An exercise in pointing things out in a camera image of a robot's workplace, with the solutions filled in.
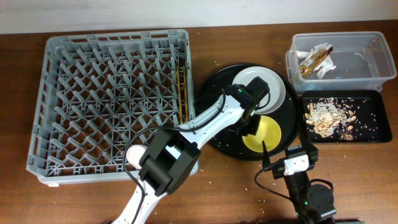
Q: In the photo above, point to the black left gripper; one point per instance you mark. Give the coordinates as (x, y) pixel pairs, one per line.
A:
(252, 130)

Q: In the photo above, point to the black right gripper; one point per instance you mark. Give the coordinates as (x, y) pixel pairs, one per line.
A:
(311, 151)

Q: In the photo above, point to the yellow bowl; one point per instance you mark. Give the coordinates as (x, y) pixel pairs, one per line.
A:
(268, 132)

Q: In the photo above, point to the rice and shrimp leftovers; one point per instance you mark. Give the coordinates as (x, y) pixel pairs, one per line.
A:
(330, 118)

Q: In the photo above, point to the wooden chopstick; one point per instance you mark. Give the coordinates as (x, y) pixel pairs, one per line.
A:
(185, 93)
(179, 95)

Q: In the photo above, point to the white napkin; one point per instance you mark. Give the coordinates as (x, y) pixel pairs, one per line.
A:
(325, 65)

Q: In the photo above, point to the pink plastic cup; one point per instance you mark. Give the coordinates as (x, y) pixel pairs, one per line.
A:
(134, 154)

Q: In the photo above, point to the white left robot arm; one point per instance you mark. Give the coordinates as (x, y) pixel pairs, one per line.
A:
(166, 163)

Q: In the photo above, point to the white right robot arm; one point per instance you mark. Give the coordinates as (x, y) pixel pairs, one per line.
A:
(313, 200)

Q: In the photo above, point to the grey dishwasher rack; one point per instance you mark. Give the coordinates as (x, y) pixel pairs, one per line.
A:
(97, 93)

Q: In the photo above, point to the round black tray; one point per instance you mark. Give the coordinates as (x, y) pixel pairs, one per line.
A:
(230, 141)

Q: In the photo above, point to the grey round plate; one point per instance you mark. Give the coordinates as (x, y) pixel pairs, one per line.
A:
(274, 81)

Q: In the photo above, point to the black rectangular tray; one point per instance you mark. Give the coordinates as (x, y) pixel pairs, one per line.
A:
(372, 123)

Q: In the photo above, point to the clear plastic bin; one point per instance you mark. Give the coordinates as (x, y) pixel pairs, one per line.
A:
(362, 60)

